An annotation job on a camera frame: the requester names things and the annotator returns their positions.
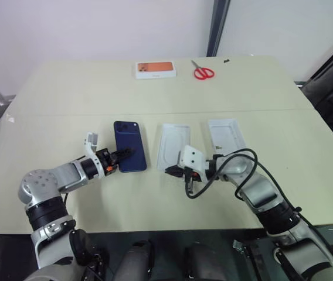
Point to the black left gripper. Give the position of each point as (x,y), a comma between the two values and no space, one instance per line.
(108,161)

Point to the dark blue smartphone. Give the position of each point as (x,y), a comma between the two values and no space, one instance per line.
(128,137)

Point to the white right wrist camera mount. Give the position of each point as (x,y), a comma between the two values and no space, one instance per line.
(192,157)

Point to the white box with orange print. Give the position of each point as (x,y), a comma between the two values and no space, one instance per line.
(155,69)

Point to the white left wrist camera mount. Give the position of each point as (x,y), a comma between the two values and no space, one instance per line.
(92,143)

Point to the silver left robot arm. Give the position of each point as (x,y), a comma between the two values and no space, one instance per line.
(67,175)

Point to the clear phone case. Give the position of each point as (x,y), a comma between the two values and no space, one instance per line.
(172,143)

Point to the dark rounded robot leg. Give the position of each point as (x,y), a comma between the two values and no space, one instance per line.
(137,260)
(204,262)

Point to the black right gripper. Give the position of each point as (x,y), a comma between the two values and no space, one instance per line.
(195,174)

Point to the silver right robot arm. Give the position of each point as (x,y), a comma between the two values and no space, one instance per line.
(260,190)

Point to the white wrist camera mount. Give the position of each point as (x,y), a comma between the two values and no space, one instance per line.
(192,157)
(92,143)

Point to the clear tape scrap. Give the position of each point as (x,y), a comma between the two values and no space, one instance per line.
(10,118)

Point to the dark grey vertical post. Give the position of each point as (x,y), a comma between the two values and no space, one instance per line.
(217,27)

